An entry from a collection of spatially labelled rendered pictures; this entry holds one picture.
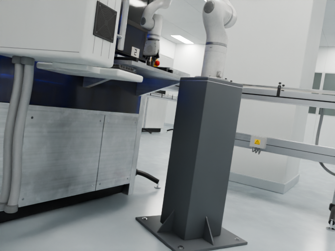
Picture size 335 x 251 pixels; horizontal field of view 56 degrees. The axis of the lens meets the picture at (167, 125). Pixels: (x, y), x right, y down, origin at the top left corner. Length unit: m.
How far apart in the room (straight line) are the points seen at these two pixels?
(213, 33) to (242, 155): 1.88
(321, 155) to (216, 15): 1.42
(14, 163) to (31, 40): 0.48
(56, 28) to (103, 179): 1.19
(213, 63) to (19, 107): 0.97
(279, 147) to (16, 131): 1.98
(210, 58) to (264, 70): 1.69
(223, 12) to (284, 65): 1.70
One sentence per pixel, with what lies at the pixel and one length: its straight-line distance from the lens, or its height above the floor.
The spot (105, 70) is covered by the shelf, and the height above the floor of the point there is 0.79.
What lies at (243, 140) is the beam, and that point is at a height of 0.49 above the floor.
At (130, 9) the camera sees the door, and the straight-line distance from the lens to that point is 2.21.
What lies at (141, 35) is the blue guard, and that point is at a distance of 2.28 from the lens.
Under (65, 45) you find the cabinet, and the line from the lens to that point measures 1.17.
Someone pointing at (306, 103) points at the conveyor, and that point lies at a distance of 2.65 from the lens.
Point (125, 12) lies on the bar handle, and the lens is 1.33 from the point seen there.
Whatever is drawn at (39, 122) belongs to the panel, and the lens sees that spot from 1.72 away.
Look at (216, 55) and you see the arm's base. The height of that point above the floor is 0.99.
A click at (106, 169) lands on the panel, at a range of 2.14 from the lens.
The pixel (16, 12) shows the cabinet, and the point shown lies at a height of 0.95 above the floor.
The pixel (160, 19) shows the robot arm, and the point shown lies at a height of 1.22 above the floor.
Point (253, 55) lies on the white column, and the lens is 3.45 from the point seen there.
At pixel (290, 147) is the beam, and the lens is 2.68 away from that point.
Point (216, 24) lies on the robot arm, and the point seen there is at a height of 1.14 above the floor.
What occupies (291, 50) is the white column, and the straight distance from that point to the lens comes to 3.37.
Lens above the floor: 0.68
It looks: 3 degrees down
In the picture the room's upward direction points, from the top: 8 degrees clockwise
